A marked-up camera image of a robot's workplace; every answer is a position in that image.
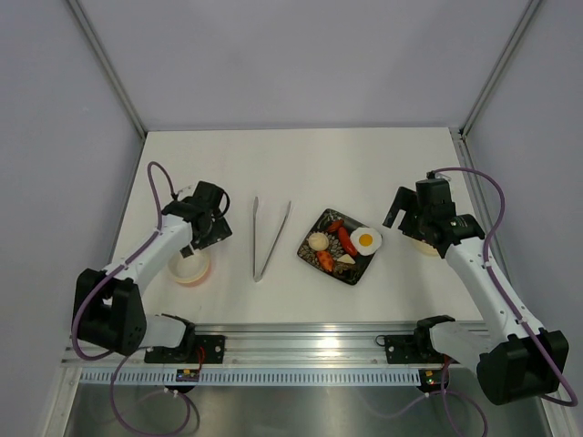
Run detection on orange fried cutlet toy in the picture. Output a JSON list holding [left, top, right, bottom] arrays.
[[316, 250, 334, 272]]

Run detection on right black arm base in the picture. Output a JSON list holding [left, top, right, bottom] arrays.
[[374, 334, 445, 365]]

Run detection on small red shrimp toy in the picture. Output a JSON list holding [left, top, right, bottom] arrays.
[[327, 219, 343, 233]]

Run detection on aluminium frame post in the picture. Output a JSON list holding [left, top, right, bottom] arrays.
[[64, 0, 148, 143], [459, 0, 546, 141]]

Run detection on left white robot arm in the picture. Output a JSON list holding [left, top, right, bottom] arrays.
[[72, 181, 232, 362]]

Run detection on fried egg toy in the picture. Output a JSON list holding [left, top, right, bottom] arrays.
[[350, 227, 383, 256]]

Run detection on cream pink lunch box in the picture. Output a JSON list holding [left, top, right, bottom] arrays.
[[167, 250, 211, 287]]

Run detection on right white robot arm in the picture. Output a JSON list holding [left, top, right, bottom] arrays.
[[384, 178, 569, 405]]

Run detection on cream tofu block toy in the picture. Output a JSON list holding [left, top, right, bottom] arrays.
[[336, 254, 355, 265]]

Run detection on right aluminium frame post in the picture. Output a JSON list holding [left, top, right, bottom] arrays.
[[459, 0, 546, 141]]

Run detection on black patterned square plate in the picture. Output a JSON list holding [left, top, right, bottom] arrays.
[[297, 208, 383, 286]]

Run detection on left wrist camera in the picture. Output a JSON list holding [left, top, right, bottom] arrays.
[[176, 185, 196, 200]]

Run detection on left aluminium frame post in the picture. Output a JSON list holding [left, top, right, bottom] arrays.
[[64, 0, 148, 143]]

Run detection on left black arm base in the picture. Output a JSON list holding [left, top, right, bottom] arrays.
[[144, 334, 227, 364]]

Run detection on cream lunch box lid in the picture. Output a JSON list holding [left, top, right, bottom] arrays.
[[412, 239, 440, 258]]

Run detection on white steamed bun toy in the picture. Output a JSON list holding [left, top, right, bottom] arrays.
[[307, 232, 330, 252]]

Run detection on red sausage toy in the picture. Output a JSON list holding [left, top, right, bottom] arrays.
[[337, 226, 358, 257]]

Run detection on white slotted cable duct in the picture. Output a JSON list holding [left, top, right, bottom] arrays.
[[80, 368, 421, 387]]

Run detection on metal tongs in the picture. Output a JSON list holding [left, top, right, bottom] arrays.
[[251, 196, 292, 283]]

